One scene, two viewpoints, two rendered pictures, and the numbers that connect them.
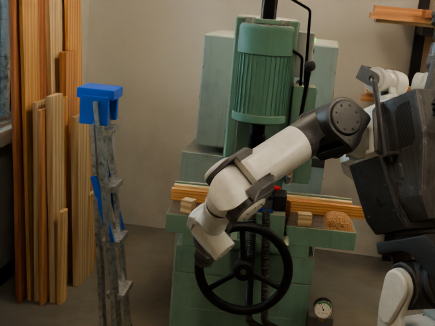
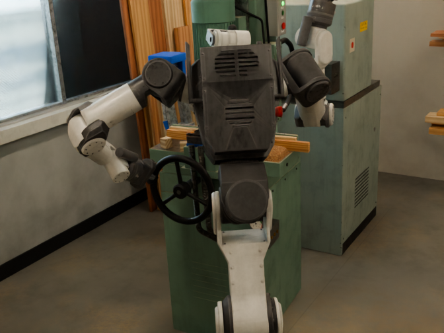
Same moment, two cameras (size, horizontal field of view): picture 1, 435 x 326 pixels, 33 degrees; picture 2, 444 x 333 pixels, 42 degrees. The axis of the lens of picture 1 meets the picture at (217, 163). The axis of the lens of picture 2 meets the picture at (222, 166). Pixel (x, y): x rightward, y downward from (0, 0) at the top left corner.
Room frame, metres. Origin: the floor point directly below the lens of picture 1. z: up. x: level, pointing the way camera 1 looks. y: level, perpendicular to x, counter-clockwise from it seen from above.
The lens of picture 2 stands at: (0.19, -1.15, 1.65)
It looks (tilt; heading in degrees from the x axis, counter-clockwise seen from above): 19 degrees down; 25
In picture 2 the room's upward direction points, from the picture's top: 3 degrees counter-clockwise
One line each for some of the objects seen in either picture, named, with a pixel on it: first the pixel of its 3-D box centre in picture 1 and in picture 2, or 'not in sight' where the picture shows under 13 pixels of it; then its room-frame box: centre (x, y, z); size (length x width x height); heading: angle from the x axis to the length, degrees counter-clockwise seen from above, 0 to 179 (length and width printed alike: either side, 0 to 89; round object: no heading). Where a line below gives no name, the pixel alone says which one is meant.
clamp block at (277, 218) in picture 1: (261, 221); (207, 154); (2.19, -0.15, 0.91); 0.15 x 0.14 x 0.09; 87
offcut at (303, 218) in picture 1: (303, 218); not in sight; (2.24, -0.29, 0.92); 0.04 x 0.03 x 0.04; 93
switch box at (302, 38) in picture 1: (303, 54); (275, 16); (2.69, -0.28, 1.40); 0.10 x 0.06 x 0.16; 177
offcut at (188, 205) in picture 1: (188, 205); (166, 142); (2.26, 0.08, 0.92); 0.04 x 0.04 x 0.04; 66
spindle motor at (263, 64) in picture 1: (262, 73); (214, 37); (2.38, -0.12, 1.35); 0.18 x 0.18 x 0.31
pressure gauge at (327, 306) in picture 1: (322, 310); (258, 224); (2.16, -0.37, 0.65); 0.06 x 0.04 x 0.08; 87
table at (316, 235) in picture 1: (259, 226); (217, 158); (2.27, -0.15, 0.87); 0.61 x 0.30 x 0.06; 87
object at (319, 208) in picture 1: (270, 203); (234, 140); (2.38, -0.19, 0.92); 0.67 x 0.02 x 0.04; 87
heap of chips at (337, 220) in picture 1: (338, 218); (274, 151); (2.28, -0.40, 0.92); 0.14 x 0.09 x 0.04; 177
